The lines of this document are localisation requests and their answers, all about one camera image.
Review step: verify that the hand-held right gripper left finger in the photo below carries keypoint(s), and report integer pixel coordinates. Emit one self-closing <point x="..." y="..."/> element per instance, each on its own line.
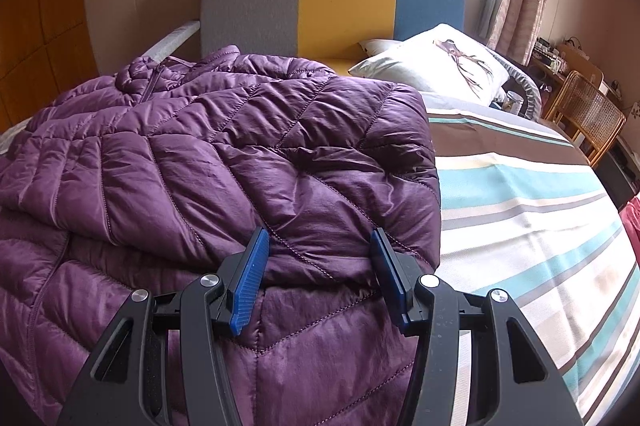
<point x="247" y="286"/>

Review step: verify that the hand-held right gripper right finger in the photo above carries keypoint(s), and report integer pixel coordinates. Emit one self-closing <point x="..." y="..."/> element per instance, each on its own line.
<point x="387" y="276"/>

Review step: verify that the purple puffer jacket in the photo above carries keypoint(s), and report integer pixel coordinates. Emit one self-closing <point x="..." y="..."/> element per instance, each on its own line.
<point x="200" y="156"/>

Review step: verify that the striped bed sheet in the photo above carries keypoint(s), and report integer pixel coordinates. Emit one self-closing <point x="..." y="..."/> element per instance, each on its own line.
<point x="525" y="216"/>

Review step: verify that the glass jar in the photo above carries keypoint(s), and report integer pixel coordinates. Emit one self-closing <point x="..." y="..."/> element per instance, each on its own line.
<point x="512" y="101"/>

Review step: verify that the white pillow with deer print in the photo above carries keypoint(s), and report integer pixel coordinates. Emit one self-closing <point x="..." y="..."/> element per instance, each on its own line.
<point x="440" y="61"/>

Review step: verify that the light grey pillow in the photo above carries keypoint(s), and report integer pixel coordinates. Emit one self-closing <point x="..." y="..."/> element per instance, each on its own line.
<point x="377" y="47"/>

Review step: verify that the grey box appliance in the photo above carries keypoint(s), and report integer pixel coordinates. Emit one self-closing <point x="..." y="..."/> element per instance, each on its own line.
<point x="617" y="178"/>

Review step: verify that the red cloth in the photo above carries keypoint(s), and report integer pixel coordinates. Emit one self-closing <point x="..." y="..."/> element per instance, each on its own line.
<point x="632" y="226"/>

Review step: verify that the rattan chair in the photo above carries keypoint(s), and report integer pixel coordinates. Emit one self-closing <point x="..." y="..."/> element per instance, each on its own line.
<point x="592" y="111"/>

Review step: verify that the wooden desk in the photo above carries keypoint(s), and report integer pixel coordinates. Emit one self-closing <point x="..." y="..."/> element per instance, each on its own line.
<point x="575" y="61"/>

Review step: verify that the orange wooden wardrobe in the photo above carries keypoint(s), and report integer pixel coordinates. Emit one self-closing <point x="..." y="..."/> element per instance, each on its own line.
<point x="40" y="31"/>

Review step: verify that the grey padded crib rail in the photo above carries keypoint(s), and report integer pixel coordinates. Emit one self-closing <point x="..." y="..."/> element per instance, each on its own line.
<point x="525" y="81"/>

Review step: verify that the grey bed side rail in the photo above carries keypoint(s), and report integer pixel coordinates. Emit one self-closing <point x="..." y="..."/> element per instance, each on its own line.
<point x="167" y="41"/>

